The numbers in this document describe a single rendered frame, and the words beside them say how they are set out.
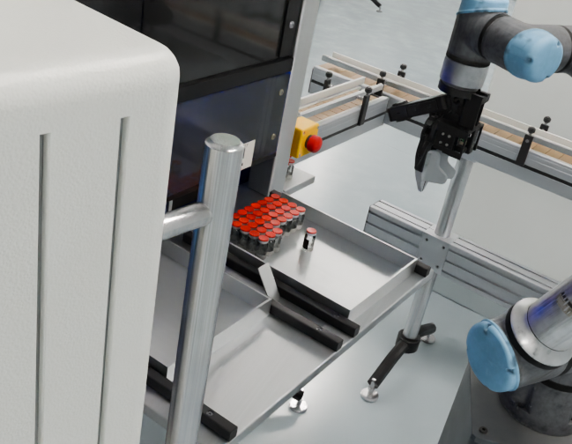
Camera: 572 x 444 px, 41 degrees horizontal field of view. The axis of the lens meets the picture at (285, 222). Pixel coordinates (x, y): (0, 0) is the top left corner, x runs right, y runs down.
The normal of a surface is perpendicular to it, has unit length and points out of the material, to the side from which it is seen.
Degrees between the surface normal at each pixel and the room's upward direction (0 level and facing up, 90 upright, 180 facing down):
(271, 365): 0
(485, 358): 97
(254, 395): 0
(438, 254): 90
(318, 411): 0
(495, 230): 90
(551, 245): 90
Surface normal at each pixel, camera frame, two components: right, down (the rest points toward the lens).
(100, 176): 0.73, 0.44
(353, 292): 0.17, -0.86
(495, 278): -0.58, 0.31
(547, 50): 0.47, 0.51
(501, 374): -0.90, 0.18
